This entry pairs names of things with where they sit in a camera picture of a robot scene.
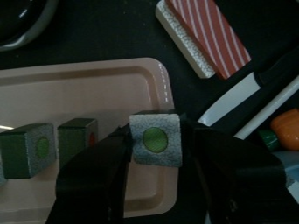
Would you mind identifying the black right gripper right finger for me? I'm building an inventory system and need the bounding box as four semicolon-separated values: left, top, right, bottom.
179;113;289;224

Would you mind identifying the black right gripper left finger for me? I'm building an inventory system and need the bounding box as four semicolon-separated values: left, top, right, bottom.
45;123;134;224

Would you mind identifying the sushi roll with green centre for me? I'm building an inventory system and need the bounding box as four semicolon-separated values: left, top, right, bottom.
129;109;185;168
0;122;58;179

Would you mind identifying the sushi roll with red centre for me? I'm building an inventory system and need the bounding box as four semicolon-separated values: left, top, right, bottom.
57;117;99;170

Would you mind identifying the pink rectangular plate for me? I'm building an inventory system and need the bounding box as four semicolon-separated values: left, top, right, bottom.
0;57;181;224

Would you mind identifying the salmon nigiri toy sushi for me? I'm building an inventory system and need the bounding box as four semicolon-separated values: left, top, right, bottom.
154;0;253;81

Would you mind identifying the light blue box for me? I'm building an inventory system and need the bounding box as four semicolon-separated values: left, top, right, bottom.
273;150;299;205

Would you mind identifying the orange toy carrot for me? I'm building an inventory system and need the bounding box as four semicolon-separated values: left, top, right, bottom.
257;108;299;152

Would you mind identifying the white chopstick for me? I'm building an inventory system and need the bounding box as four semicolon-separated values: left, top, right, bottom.
234;76;299;141

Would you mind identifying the black bowl with grey rim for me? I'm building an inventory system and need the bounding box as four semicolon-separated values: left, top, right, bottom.
0;0;61;53

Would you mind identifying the toy knife with black handle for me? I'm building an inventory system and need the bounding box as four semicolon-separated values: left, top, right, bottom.
197;47;299;128

